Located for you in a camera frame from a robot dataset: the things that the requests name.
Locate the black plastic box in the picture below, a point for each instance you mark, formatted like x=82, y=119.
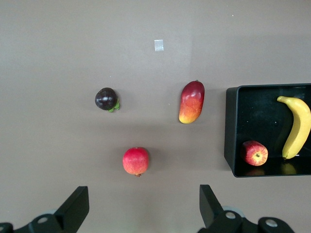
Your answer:
x=257, y=114

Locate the red pomegranate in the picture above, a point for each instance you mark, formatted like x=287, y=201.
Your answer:
x=135, y=160

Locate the small tape piece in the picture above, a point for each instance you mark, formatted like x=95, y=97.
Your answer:
x=159, y=45

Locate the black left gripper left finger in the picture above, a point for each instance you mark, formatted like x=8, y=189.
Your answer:
x=73, y=208

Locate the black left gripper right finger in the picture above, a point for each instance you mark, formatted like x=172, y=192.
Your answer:
x=211, y=208

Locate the dark purple eggplant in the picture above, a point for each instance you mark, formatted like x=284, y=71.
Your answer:
x=105, y=98

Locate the red yellow mango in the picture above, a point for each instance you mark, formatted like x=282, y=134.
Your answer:
x=192, y=102

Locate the yellow banana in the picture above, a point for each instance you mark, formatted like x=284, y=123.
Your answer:
x=298, y=126

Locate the red apple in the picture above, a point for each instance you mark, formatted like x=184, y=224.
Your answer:
x=253, y=153

